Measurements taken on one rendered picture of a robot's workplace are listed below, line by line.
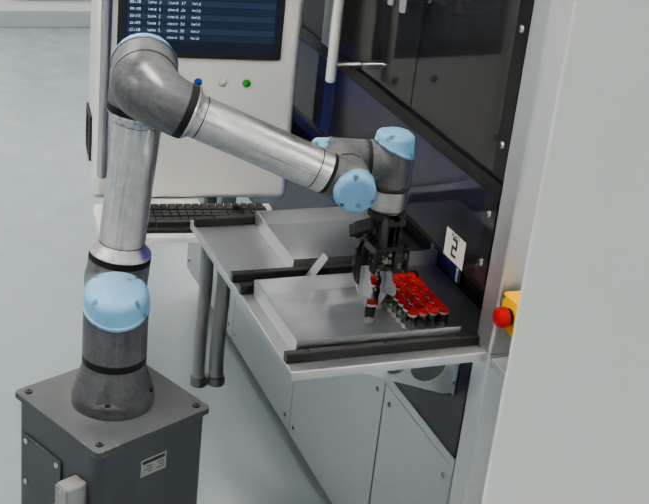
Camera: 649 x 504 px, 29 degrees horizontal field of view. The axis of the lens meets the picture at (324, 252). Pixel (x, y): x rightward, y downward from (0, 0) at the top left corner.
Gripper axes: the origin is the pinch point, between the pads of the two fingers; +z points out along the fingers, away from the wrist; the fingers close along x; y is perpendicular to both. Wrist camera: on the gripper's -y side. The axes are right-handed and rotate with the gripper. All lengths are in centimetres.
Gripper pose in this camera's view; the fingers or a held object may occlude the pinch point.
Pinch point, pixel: (370, 297)
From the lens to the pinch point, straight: 247.7
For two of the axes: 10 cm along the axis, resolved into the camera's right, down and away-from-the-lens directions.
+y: 3.5, 4.2, -8.4
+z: -1.0, 9.1, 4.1
